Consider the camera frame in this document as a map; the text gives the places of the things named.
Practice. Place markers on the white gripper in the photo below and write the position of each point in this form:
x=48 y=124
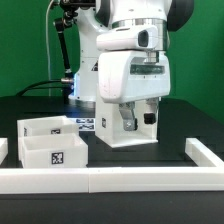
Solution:
x=126 y=76

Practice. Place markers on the white drawer cabinet frame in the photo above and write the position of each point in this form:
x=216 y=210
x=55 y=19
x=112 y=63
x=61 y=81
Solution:
x=109 y=125

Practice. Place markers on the white drawer box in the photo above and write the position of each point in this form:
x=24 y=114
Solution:
x=54 y=151
x=46 y=126

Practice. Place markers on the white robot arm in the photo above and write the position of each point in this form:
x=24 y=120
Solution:
x=167 y=15

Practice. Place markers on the fiducial marker sheet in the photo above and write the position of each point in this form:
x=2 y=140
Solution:
x=84 y=124

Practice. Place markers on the white left fence block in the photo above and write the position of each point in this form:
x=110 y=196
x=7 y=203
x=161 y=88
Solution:
x=3 y=149

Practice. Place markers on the white right fence rail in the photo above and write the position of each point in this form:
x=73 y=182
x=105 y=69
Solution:
x=201 y=155

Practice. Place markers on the white fence rail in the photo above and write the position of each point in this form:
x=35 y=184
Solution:
x=98 y=180
x=201 y=155

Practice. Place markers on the white front fence rail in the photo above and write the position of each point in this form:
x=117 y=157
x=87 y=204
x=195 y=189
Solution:
x=98 y=180

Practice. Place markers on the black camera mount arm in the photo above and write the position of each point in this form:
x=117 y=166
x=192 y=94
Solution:
x=69 y=8

